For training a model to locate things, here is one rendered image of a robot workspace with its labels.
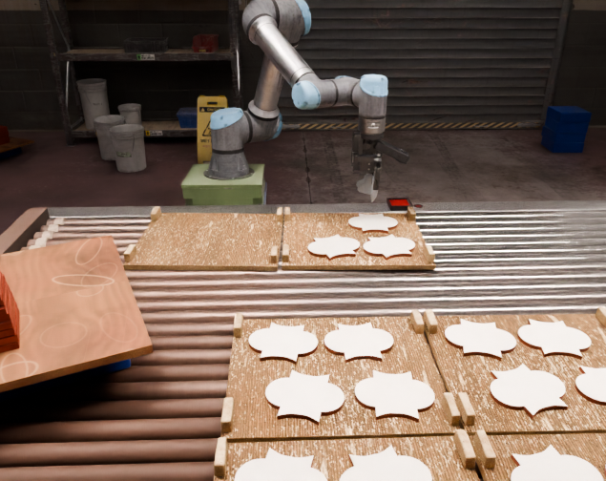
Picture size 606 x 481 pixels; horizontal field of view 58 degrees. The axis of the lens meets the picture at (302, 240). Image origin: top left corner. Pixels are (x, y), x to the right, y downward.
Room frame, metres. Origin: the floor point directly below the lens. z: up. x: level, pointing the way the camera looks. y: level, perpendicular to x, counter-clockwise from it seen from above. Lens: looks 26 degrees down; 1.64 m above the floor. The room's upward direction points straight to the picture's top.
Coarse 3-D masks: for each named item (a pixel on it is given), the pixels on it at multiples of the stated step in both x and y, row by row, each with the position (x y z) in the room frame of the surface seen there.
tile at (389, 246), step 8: (368, 240) 1.43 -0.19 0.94; (376, 240) 1.41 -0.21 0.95; (384, 240) 1.41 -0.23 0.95; (392, 240) 1.41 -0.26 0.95; (400, 240) 1.41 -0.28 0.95; (408, 240) 1.41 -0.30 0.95; (368, 248) 1.36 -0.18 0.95; (376, 248) 1.36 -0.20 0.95; (384, 248) 1.36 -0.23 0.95; (392, 248) 1.36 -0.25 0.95; (400, 248) 1.36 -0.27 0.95; (408, 248) 1.36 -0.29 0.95; (376, 256) 1.33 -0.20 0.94; (384, 256) 1.32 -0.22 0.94; (392, 256) 1.33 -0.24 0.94; (400, 256) 1.33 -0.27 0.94; (408, 256) 1.33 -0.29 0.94
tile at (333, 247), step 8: (320, 240) 1.41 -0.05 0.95; (328, 240) 1.41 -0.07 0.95; (336, 240) 1.41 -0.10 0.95; (344, 240) 1.41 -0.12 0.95; (352, 240) 1.41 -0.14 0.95; (312, 248) 1.36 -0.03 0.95; (320, 248) 1.36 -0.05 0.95; (328, 248) 1.36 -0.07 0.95; (336, 248) 1.36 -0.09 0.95; (344, 248) 1.36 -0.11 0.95; (352, 248) 1.36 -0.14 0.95; (320, 256) 1.33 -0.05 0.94; (328, 256) 1.31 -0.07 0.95; (336, 256) 1.32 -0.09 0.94; (344, 256) 1.33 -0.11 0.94; (352, 256) 1.33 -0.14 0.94
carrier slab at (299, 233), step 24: (312, 216) 1.61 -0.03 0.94; (336, 216) 1.61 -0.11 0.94; (384, 216) 1.61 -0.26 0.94; (288, 240) 1.43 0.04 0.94; (312, 240) 1.43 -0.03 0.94; (360, 240) 1.43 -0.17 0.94; (288, 264) 1.29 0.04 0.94; (312, 264) 1.29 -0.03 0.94; (336, 264) 1.29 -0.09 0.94; (360, 264) 1.29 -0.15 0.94; (384, 264) 1.29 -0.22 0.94; (408, 264) 1.29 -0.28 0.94; (432, 264) 1.29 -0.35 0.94
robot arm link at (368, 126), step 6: (360, 120) 1.53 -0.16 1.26; (366, 120) 1.51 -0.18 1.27; (372, 120) 1.50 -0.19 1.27; (378, 120) 1.51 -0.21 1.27; (384, 120) 1.52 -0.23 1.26; (360, 126) 1.52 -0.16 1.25; (366, 126) 1.51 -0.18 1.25; (372, 126) 1.50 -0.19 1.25; (378, 126) 1.51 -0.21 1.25; (384, 126) 1.52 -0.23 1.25; (360, 132) 1.54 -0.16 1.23; (366, 132) 1.51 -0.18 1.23; (372, 132) 1.50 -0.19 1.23; (378, 132) 1.51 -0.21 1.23
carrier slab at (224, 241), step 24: (168, 216) 1.61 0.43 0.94; (192, 216) 1.61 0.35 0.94; (216, 216) 1.61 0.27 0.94; (240, 216) 1.61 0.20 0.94; (264, 216) 1.61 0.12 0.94; (144, 240) 1.43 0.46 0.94; (168, 240) 1.43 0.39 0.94; (192, 240) 1.43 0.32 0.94; (216, 240) 1.43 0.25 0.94; (240, 240) 1.43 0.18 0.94; (264, 240) 1.43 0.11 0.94; (144, 264) 1.29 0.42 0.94; (168, 264) 1.29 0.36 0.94; (192, 264) 1.29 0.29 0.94; (216, 264) 1.29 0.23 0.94; (240, 264) 1.29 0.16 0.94; (264, 264) 1.29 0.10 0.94
